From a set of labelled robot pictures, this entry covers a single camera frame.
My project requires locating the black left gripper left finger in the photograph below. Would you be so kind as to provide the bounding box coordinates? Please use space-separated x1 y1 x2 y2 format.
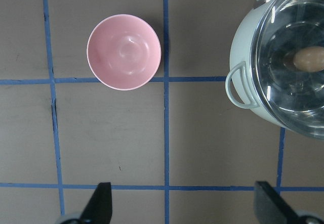
57 182 112 223

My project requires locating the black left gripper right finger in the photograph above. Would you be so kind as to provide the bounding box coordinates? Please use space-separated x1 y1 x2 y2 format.
254 181 323 224

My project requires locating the brown egg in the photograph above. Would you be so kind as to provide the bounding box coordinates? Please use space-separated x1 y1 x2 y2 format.
293 46 323 72

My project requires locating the glass pot lid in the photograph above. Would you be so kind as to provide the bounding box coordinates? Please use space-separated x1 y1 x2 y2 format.
251 0 323 139

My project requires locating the pale green cooking pot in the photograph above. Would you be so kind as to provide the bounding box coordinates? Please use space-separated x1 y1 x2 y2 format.
225 0 288 129

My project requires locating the pink bowl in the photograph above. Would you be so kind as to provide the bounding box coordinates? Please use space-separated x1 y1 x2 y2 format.
87 14 162 91

